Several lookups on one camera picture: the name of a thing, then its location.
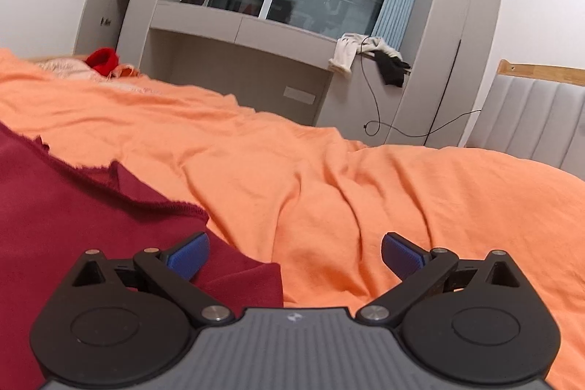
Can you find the floral patterned pillow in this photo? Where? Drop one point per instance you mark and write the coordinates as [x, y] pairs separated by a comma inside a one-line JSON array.
[[67, 67]]

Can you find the grey padded wooden headboard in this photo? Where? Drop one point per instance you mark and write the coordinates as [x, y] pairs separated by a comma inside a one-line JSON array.
[[536, 112]]

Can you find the dark red long-sleeve sweater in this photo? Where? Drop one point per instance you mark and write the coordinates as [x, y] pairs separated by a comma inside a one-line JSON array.
[[71, 310]]

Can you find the white garment on desk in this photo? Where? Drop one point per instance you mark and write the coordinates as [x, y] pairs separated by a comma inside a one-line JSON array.
[[350, 45]]

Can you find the orange patterned cloth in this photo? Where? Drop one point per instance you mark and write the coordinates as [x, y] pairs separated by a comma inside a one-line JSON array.
[[124, 71]]

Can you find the black garment on desk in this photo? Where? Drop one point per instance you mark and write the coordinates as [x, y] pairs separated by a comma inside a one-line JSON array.
[[391, 68]]

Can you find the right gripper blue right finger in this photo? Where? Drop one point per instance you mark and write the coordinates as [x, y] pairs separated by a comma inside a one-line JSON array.
[[423, 273]]

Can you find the bright red knit hat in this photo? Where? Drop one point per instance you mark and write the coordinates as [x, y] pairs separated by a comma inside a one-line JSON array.
[[104, 61]]

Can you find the white wall socket plate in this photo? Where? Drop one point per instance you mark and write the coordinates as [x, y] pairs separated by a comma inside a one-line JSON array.
[[299, 95]]

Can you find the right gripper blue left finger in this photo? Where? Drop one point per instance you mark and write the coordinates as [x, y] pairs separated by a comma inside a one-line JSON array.
[[167, 273]]

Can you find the orange bed duvet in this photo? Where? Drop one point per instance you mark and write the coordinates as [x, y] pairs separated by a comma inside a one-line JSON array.
[[312, 202]]

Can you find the grey built-in wardrobe unit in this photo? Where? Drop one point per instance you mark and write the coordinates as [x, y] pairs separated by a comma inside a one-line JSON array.
[[447, 44]]

